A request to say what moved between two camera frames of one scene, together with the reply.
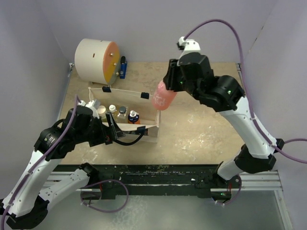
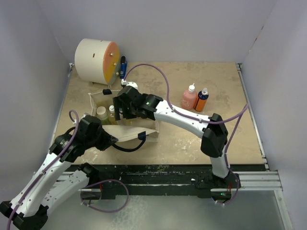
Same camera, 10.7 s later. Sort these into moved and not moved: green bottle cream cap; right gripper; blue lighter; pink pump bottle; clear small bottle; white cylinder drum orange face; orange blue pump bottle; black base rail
Moved: right gripper; pink pump bottle; orange blue pump bottle
Not moved: blue lighter; green bottle cream cap; clear small bottle; black base rail; white cylinder drum orange face
